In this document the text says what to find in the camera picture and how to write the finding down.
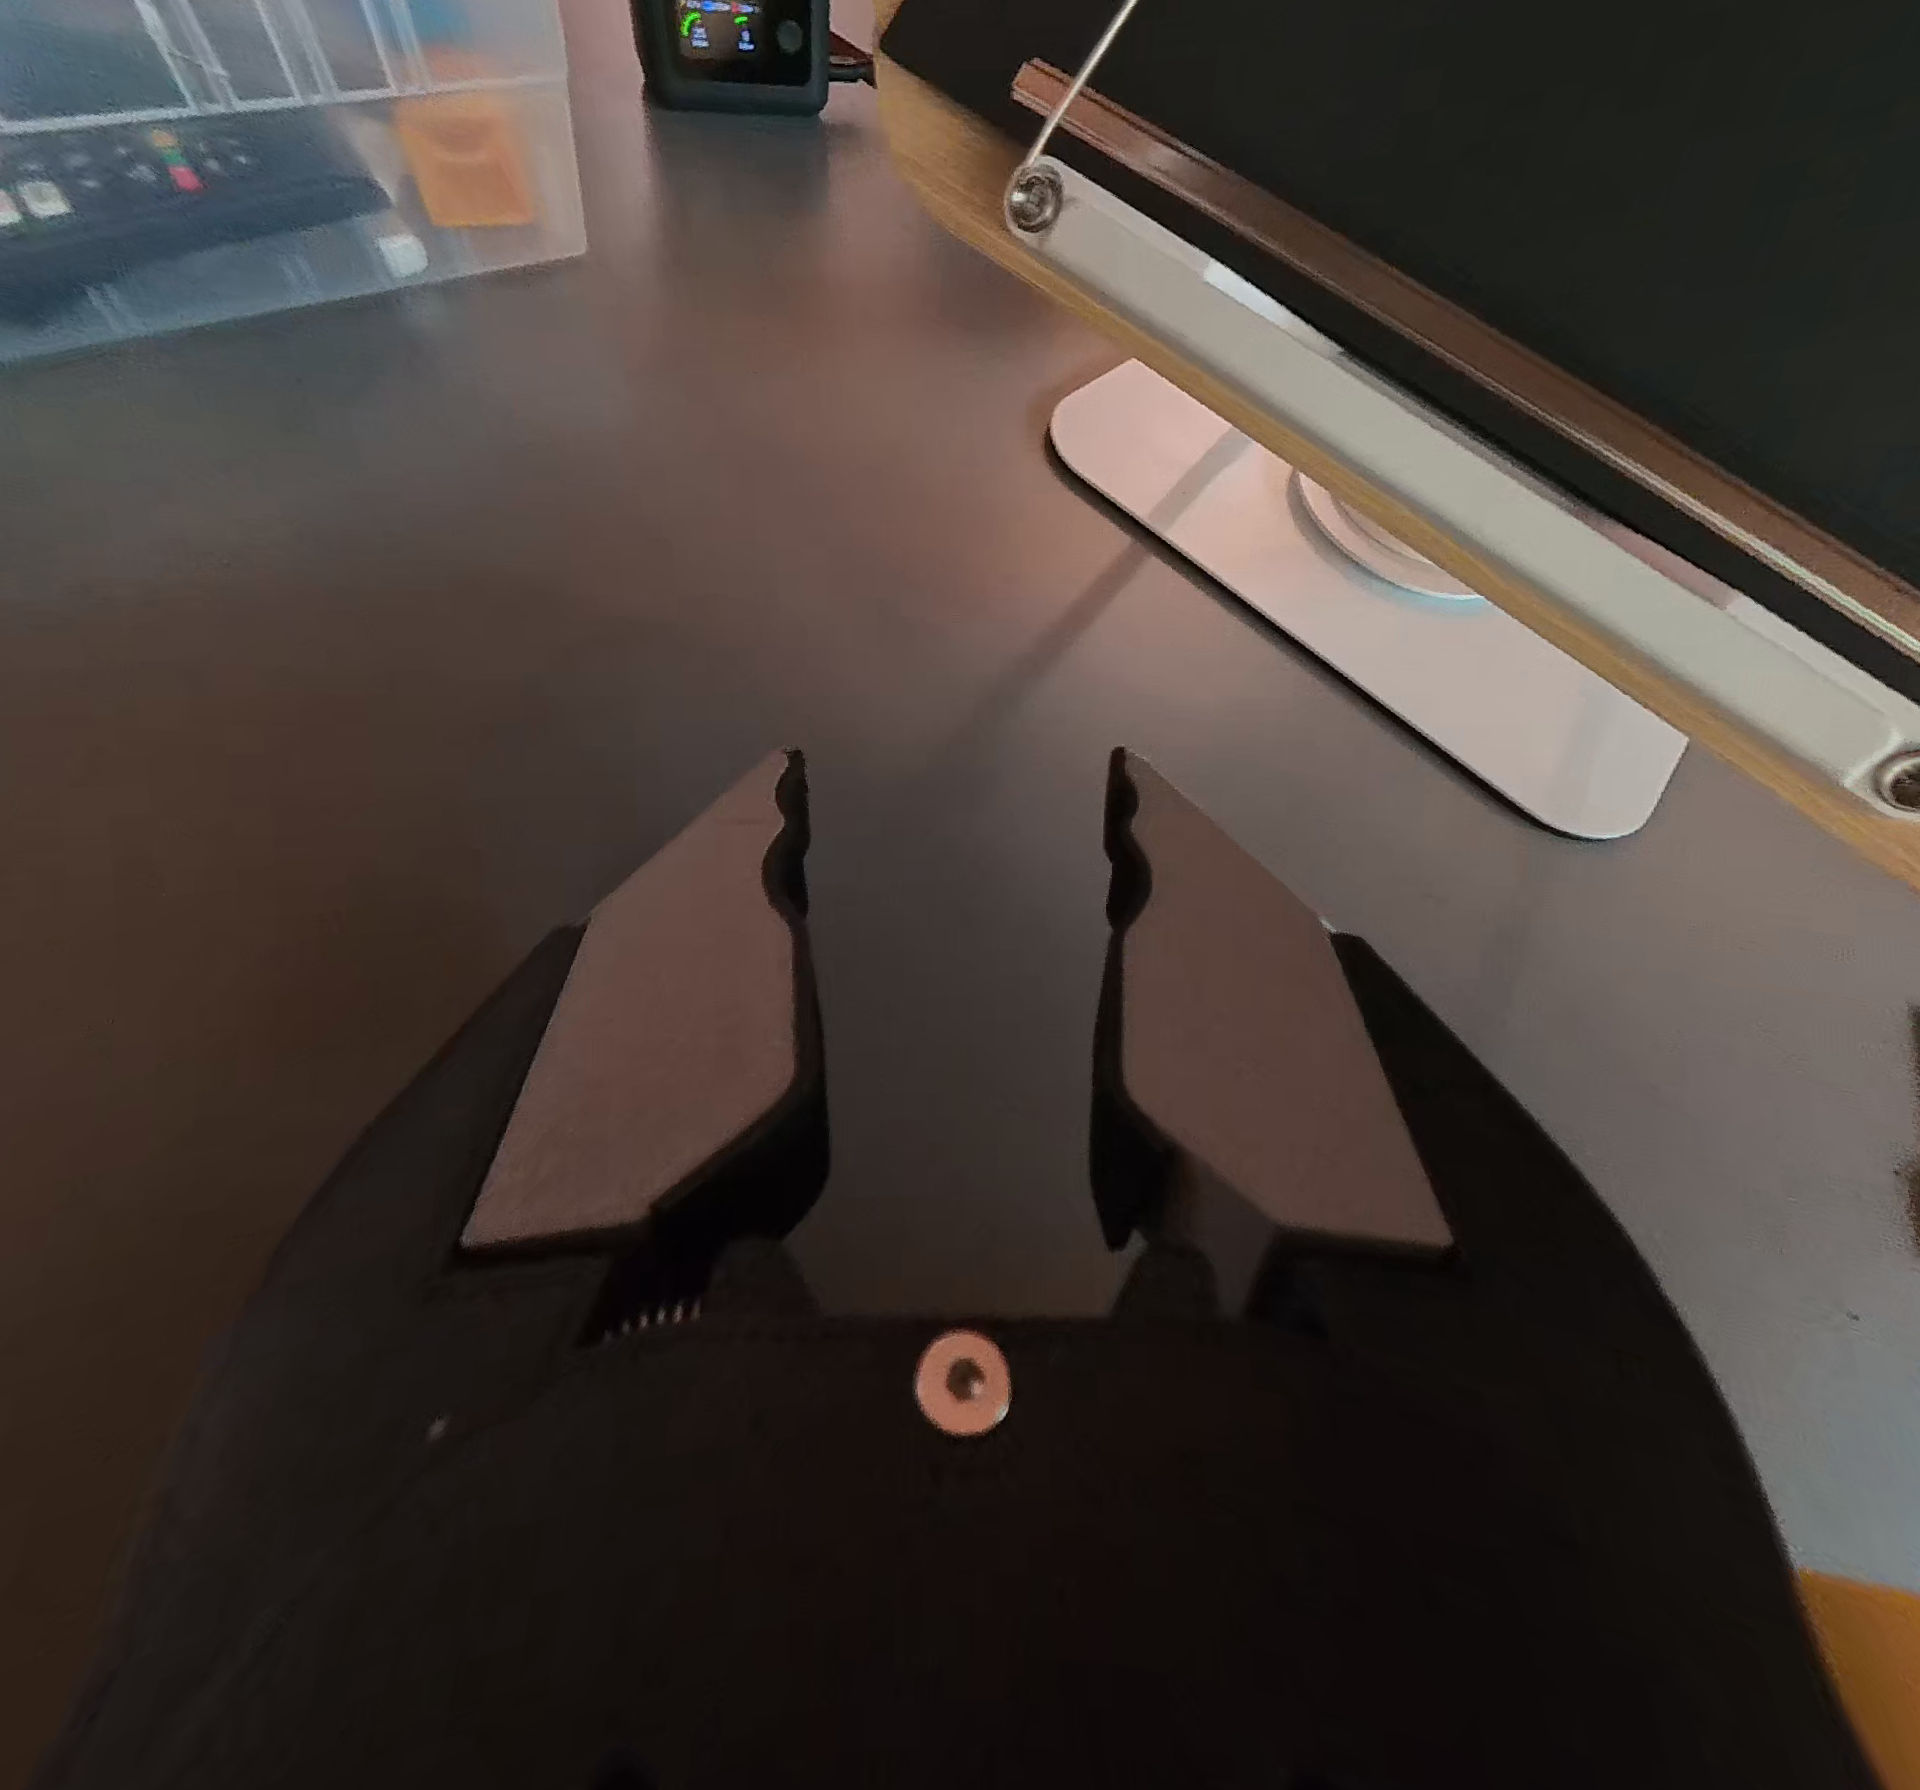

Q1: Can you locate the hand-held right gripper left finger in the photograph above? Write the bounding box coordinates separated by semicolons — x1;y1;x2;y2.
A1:
453;747;836;1263

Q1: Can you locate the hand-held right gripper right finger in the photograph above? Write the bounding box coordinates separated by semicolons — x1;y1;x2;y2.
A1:
1088;747;1457;1304

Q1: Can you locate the white stand base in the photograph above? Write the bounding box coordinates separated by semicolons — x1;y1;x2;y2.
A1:
1046;358;1689;843

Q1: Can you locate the yellow box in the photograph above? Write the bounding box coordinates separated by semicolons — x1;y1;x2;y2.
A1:
1792;1566;1920;1790

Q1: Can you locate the orange packet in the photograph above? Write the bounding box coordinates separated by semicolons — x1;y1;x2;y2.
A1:
393;94;542;233

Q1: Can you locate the black remote control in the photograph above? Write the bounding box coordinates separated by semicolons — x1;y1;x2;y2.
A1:
0;117;393;321

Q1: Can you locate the black wooden-framed book stand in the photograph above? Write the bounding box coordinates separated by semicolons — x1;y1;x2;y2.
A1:
873;0;1920;892

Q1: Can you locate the metal page holder wire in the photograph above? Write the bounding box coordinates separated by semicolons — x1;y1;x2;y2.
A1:
1008;0;1232;233

